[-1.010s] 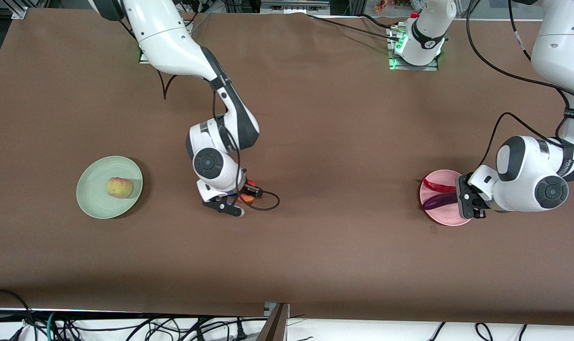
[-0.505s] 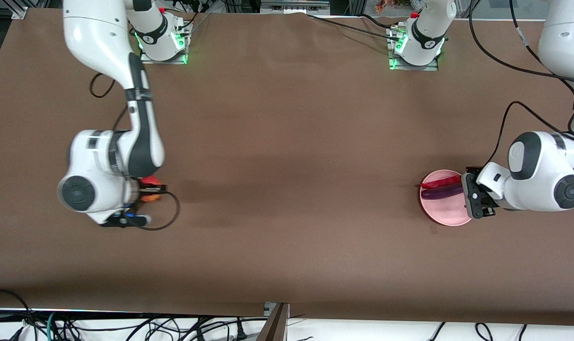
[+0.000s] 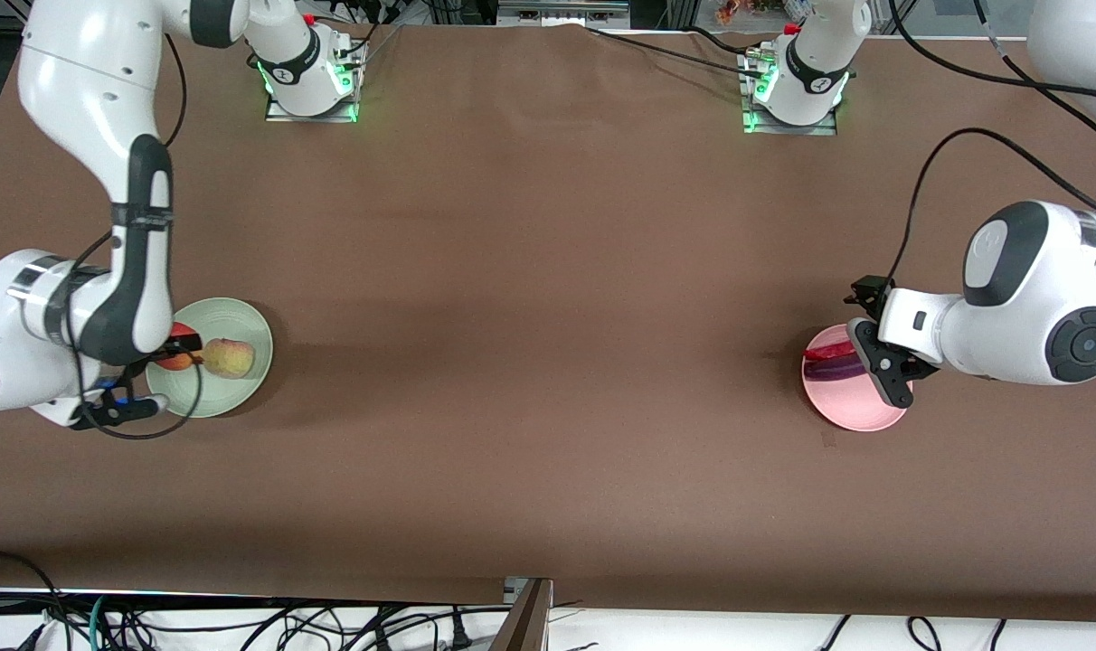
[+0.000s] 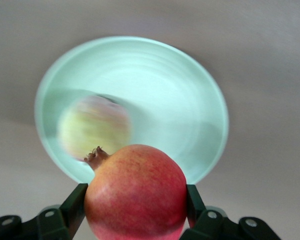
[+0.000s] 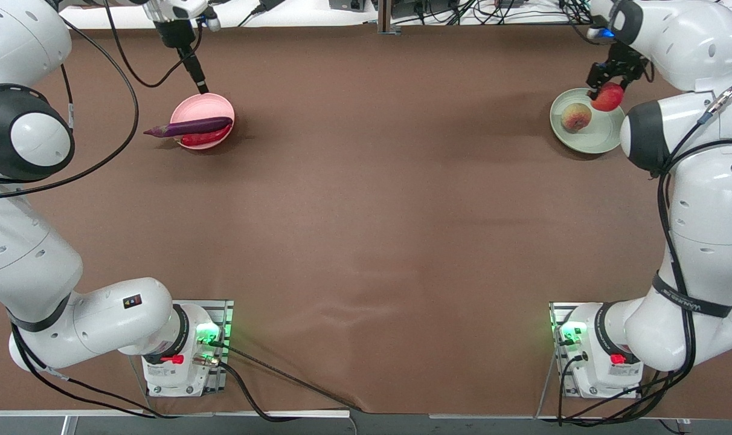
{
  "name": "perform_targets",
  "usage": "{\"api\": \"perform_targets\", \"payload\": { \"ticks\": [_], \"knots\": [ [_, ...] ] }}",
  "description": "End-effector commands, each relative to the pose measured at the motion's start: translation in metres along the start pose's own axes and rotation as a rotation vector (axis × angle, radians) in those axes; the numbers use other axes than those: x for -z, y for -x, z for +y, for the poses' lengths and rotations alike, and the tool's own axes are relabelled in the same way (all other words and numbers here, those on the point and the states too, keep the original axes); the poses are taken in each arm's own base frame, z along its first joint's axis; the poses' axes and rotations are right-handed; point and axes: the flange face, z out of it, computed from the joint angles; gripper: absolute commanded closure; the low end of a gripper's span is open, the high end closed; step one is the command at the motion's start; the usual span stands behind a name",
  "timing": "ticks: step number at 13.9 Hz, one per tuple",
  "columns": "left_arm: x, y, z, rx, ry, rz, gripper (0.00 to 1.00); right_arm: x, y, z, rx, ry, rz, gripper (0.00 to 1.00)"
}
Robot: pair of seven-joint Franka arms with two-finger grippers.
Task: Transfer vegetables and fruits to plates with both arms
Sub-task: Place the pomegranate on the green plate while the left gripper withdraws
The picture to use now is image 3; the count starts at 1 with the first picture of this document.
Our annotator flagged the pink plate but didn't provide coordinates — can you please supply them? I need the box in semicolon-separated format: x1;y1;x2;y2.
801;324;913;432

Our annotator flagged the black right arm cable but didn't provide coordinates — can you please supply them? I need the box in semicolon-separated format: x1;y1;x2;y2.
64;32;203;441

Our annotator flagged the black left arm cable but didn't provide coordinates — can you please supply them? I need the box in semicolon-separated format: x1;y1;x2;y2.
887;0;1096;286

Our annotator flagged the brown table beam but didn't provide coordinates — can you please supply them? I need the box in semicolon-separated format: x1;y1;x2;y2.
489;579;553;651

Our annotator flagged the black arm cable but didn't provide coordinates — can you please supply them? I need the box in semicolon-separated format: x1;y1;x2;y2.
64;32;203;441
887;0;1096;286

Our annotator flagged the grey background device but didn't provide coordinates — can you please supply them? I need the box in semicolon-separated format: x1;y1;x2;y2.
498;0;630;25

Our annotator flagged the purple eggplant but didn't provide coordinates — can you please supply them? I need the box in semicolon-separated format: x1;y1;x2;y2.
803;355;865;379

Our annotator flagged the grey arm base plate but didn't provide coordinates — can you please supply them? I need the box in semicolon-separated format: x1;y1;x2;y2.
741;45;838;137
265;68;361;123

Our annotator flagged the brown table cover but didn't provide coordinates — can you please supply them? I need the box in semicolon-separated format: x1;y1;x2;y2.
0;15;1096;625

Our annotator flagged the black cable on table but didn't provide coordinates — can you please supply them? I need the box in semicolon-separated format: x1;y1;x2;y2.
587;25;752;77
684;25;761;57

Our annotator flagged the yellow red apple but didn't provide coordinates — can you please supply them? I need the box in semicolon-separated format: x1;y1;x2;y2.
203;337;256;380

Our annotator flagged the light green plate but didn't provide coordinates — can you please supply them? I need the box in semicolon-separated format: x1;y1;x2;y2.
146;297;274;419

